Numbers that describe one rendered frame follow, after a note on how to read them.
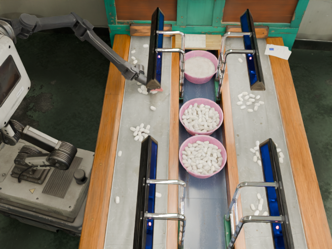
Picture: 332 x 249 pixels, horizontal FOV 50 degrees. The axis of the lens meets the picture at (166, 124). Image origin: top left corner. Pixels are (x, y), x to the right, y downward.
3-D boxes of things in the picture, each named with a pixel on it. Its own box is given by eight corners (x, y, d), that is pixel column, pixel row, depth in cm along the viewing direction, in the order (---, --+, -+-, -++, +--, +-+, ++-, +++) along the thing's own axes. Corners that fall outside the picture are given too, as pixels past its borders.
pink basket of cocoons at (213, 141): (178, 183, 200) (178, 175, 192) (178, 143, 216) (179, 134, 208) (226, 184, 200) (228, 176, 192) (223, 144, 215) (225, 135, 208)
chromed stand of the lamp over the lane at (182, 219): (145, 253, 177) (139, 220, 141) (147, 215, 189) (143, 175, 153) (183, 254, 177) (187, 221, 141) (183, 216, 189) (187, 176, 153)
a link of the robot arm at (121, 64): (72, 33, 213) (81, 20, 207) (77, 31, 218) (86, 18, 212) (127, 83, 219) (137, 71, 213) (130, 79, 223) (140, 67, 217)
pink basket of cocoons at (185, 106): (187, 146, 214) (188, 138, 207) (172, 113, 229) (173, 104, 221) (228, 134, 220) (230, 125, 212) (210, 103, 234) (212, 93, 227)
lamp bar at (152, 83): (145, 89, 193) (145, 79, 187) (151, 16, 230) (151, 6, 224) (160, 89, 193) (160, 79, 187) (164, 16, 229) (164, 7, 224)
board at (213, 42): (175, 49, 252) (175, 47, 251) (175, 35, 260) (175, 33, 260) (222, 50, 251) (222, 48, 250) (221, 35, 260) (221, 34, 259)
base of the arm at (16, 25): (-1, 41, 175) (-6, 17, 168) (9, 36, 182) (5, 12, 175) (15, 45, 174) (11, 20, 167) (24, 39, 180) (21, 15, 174)
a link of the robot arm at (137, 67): (123, 78, 218) (131, 68, 213) (123, 66, 226) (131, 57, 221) (139, 86, 224) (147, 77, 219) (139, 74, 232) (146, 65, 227)
